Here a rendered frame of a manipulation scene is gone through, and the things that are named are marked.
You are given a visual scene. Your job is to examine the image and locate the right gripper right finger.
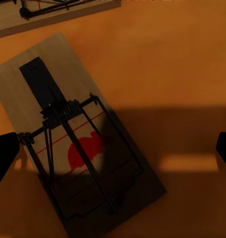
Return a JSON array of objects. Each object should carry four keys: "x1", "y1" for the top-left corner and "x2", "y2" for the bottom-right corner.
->
[{"x1": 216, "y1": 131, "x2": 226, "y2": 163}]

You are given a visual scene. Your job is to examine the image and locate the mousetrap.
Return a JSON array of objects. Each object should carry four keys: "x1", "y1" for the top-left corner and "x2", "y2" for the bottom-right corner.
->
[
  {"x1": 0, "y1": 31, "x2": 168, "y2": 238},
  {"x1": 0, "y1": 0, "x2": 121, "y2": 38}
]

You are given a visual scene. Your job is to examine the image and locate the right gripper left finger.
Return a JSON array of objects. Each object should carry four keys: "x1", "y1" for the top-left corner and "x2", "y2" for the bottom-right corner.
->
[{"x1": 0, "y1": 132, "x2": 20, "y2": 181}]

